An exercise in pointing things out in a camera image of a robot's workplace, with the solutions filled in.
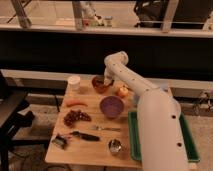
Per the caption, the black chair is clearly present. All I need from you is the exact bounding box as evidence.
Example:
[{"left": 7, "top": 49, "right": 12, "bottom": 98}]
[{"left": 0, "top": 72, "right": 34, "bottom": 171}]

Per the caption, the white plastic cup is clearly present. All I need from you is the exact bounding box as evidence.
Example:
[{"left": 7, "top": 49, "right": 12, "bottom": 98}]
[{"left": 67, "top": 75, "right": 81, "bottom": 91}]

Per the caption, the black binder clip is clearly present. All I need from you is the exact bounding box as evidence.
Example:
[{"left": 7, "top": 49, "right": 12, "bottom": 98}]
[{"left": 52, "top": 134, "right": 67, "bottom": 149}]

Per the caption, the green plastic tray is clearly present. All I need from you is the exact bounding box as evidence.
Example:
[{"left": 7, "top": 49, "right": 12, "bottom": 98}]
[{"left": 128, "top": 111, "right": 200, "bottom": 163}]

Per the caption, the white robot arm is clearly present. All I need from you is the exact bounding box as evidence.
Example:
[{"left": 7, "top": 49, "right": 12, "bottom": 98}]
[{"left": 104, "top": 51, "right": 190, "bottom": 171}]

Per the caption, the small metal cup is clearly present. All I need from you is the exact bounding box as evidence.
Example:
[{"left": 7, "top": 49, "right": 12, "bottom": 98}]
[{"left": 108, "top": 139, "right": 122, "bottom": 155}]

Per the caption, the purple bowl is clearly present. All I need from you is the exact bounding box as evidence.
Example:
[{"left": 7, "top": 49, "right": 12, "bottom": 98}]
[{"left": 99, "top": 96, "right": 124, "bottom": 118}]

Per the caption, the orange apple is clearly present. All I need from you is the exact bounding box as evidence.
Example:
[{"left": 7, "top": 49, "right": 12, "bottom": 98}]
[{"left": 116, "top": 85, "right": 129, "bottom": 98}]

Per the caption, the red bowl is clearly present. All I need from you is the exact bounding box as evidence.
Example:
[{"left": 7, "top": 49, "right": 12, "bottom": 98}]
[{"left": 92, "top": 75, "right": 110, "bottom": 94}]

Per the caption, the bunch of dark grapes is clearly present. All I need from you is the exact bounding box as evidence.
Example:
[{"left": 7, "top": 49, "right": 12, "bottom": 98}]
[{"left": 63, "top": 110, "right": 91, "bottom": 127}]

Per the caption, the silver fork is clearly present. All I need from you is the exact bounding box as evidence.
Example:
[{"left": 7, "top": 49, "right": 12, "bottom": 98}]
[{"left": 91, "top": 125, "right": 121, "bottom": 132}]

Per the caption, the black handled peeler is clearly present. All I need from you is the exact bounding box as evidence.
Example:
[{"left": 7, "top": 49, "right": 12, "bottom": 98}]
[{"left": 70, "top": 131, "right": 100, "bottom": 141}]

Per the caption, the orange carrot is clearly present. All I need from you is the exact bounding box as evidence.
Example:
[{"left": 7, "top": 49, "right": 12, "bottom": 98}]
[{"left": 65, "top": 100, "right": 88, "bottom": 107}]

